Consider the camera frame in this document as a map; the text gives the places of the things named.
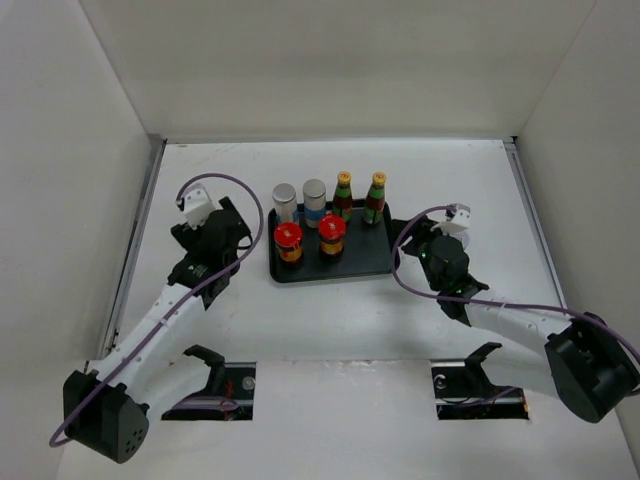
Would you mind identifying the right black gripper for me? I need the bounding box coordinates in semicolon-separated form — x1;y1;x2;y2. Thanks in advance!
390;214;455;292

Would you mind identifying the red lid jar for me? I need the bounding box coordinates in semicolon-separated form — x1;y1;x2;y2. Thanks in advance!
273;222;303;268
317;214;347;261

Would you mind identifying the silver lid white jar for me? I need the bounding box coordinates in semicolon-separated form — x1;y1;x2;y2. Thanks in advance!
272;183;299;224

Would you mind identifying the yellow cap sauce bottle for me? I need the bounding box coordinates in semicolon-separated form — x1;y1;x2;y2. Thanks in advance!
332;171;353;223
363;172;386;225

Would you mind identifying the white jar red label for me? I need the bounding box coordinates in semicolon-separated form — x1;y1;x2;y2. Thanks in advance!
456;231;470;249

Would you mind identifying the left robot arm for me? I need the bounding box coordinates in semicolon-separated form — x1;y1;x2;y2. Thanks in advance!
63;197;252;464

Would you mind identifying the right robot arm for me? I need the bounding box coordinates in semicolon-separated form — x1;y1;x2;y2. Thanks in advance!
391;216;639;423

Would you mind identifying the black plastic tray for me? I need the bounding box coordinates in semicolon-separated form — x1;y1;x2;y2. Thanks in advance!
267;199;393;284

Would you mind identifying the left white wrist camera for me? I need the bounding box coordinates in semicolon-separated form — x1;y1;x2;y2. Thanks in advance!
176;182;215;230

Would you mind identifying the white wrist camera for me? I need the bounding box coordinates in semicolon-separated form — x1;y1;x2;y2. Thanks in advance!
431;203;471;236
176;182;215;230

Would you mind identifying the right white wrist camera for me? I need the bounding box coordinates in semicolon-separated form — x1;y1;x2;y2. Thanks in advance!
431;203;471;236

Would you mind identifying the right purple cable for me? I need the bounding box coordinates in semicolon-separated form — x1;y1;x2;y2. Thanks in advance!
390;203;640;371

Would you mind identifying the purple cable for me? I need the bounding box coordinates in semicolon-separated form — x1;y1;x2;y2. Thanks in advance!
390;203;640;371
48;172;265;447

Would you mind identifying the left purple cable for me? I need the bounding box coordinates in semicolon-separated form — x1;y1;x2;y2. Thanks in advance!
48;172;265;447

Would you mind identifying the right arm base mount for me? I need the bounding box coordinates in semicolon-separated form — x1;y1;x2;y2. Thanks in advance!
431;342;529;421

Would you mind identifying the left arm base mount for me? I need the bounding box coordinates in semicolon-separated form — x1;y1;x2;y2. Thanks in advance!
162;345;257;422

